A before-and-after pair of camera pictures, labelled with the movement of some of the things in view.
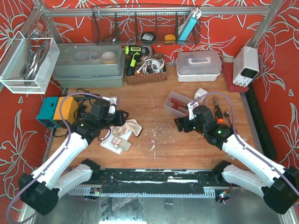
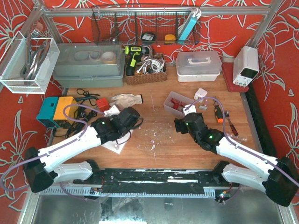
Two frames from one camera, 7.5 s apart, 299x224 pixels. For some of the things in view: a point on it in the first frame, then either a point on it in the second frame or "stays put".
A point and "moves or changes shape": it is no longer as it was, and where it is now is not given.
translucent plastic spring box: (176, 104) stays put
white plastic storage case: (198, 66) stays put
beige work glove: (131, 125) moves or changes shape
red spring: (177, 103) stays put
